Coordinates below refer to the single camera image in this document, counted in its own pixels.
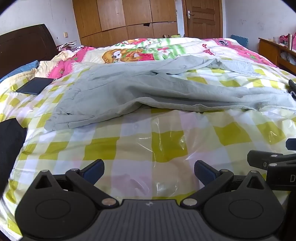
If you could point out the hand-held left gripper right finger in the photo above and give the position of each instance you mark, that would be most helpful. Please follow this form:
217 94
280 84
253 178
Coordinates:
204 172

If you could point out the striped bag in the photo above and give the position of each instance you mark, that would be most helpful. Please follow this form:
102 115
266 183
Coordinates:
68 45

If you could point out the black clothing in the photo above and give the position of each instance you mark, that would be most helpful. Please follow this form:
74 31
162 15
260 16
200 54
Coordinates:
10 148

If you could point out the light grey-green pants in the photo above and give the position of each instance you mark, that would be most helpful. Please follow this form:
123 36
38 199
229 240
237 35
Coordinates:
138 92

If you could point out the dark wooden headboard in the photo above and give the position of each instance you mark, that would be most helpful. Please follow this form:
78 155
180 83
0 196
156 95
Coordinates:
25 46

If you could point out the metal bottle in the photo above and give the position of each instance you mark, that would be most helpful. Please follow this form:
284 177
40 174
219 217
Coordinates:
290 41

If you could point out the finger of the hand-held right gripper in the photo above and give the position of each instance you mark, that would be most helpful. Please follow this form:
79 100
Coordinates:
259 158
291 144

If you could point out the wooden wardrobe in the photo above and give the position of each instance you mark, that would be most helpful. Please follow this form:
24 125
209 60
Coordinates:
124 16

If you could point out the blue pillow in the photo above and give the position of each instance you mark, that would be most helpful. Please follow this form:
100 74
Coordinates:
20 69

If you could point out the pink item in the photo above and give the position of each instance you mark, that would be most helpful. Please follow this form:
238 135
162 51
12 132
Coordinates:
283 38

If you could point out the wooden door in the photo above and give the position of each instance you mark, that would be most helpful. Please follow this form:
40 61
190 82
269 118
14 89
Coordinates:
203 18

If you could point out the wall light switch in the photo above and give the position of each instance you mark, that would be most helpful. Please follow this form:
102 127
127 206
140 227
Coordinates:
66 35

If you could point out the checked cartoon print quilt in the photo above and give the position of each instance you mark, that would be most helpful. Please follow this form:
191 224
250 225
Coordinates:
69 150

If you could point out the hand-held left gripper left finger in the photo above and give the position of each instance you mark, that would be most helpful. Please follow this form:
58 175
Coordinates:
92 172

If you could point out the wooden desk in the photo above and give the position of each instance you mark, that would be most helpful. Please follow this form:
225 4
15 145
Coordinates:
268 49

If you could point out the blue foam mat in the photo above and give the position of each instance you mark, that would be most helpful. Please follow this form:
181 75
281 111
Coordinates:
240 41

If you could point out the dark tablet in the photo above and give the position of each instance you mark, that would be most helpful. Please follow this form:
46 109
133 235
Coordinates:
34 85

